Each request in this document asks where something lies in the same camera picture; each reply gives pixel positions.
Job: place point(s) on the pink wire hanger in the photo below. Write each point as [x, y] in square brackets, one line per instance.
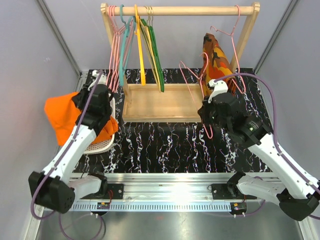
[196, 90]
[234, 49]

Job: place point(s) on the aluminium mounting rail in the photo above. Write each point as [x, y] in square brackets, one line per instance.
[161, 192]

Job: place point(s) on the white perforated plastic basket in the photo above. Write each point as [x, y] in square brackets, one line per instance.
[103, 146]

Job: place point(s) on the green hanger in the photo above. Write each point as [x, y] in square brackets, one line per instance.
[153, 55]

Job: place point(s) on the wooden clothes rack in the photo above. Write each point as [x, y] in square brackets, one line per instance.
[175, 105]

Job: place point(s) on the teal hanger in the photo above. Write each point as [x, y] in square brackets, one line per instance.
[126, 46]

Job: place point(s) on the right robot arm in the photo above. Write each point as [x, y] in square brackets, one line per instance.
[298, 193]

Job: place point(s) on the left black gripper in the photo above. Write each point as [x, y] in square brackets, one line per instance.
[78, 99]

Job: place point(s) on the orange camouflage trousers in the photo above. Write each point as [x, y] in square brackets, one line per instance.
[217, 65]

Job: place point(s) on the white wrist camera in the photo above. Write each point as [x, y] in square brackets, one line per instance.
[97, 81]
[217, 87]

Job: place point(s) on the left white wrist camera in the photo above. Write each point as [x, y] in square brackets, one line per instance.
[97, 81]

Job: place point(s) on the yellow hanger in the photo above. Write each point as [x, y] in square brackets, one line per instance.
[140, 49]

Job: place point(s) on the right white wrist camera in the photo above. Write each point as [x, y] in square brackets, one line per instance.
[217, 87]

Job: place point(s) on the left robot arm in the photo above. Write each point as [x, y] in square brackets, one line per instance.
[51, 188]

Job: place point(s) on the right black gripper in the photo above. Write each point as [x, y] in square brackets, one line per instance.
[203, 111]

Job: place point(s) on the pink wire hangers left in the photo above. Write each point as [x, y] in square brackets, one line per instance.
[116, 43]

